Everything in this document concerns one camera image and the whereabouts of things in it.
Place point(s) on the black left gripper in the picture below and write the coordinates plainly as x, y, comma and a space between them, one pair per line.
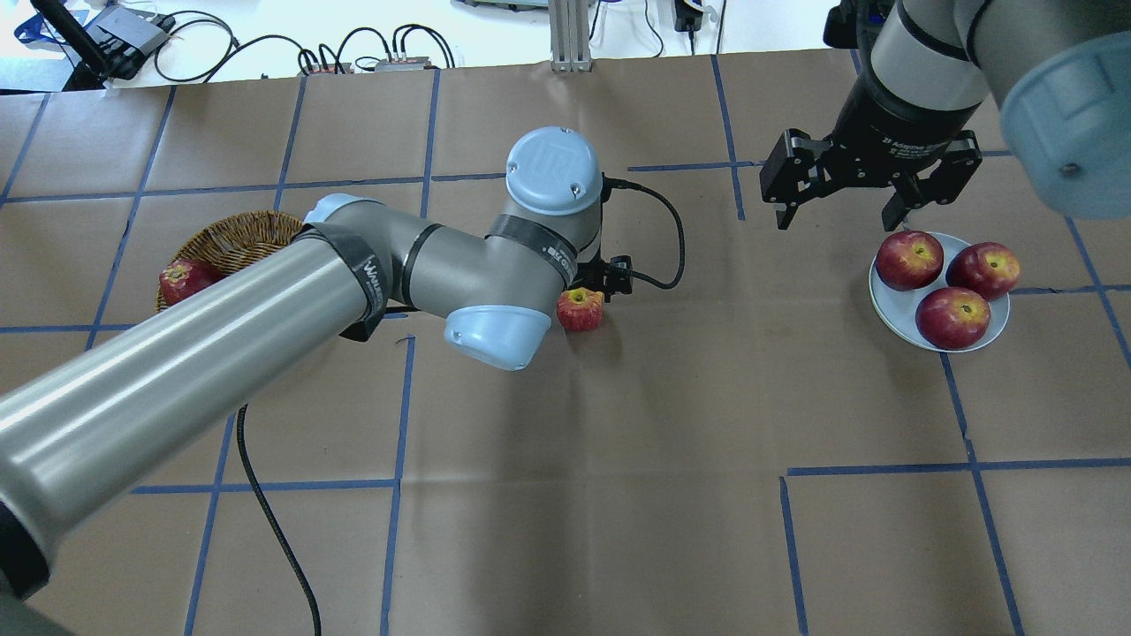
597, 277

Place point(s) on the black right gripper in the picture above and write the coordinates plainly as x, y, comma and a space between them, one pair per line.
892, 119

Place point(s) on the red yellow apple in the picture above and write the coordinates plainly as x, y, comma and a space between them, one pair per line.
580, 309

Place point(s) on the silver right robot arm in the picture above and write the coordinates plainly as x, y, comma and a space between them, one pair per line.
1057, 70

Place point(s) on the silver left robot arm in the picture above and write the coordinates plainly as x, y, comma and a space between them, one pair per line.
76, 438

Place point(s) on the red plate apple left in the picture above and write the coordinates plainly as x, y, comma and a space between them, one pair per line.
909, 260

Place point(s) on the red plate apple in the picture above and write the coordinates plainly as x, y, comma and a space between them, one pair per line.
909, 260
953, 318
987, 268

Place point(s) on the light blue plate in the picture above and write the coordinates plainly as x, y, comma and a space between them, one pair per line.
897, 309

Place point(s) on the red plate apple front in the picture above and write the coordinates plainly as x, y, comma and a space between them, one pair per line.
953, 318

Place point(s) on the red plate apple back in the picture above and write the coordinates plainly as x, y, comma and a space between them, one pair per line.
987, 268

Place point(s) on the woven wicker basket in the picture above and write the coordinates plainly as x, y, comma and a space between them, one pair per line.
240, 240

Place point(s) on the dark red basket apple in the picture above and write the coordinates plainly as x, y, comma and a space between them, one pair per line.
185, 277

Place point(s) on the aluminium frame post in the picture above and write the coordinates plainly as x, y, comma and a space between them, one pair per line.
569, 36

